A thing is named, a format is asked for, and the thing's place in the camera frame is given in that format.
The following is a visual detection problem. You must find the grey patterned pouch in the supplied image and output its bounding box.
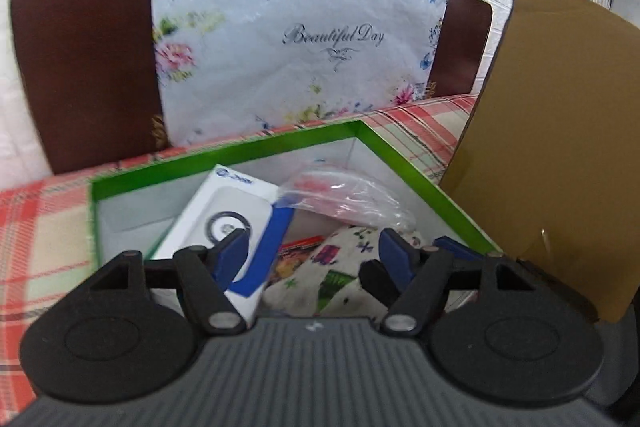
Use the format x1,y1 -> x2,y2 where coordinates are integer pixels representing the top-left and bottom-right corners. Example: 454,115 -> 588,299
262,227 -> 451,320

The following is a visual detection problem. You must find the white router box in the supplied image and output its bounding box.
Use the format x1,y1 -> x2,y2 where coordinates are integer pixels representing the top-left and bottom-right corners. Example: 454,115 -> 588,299
145,164 -> 293,323

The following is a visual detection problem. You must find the clear plastic bag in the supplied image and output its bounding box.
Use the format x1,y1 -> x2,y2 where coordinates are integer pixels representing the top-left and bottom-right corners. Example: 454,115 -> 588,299
275,162 -> 416,233

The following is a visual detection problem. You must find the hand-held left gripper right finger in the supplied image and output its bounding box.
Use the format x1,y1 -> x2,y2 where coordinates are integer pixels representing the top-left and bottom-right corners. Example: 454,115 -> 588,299
360,228 -> 577,336

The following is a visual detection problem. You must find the dark brown chair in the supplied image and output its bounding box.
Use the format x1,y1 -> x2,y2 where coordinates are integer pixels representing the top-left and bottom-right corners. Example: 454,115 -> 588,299
10,0 -> 493,175

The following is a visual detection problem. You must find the brown cardboard sheet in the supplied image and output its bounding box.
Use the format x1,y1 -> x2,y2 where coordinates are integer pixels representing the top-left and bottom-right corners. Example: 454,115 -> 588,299
439,0 -> 640,323

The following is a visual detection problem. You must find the colourful card pack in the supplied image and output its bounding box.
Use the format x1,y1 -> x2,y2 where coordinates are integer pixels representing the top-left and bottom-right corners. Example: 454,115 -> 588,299
267,234 -> 326,288

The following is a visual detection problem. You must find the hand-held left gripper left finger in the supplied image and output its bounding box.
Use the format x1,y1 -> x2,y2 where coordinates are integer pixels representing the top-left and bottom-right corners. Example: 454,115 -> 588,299
90,229 -> 249,336

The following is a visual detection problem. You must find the green cardboard box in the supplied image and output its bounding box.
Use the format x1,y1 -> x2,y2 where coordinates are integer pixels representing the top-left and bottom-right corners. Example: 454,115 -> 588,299
90,117 -> 503,308

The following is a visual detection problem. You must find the floral plastic bag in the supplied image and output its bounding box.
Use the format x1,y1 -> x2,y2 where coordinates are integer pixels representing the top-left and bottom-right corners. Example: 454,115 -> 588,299
149,0 -> 448,148

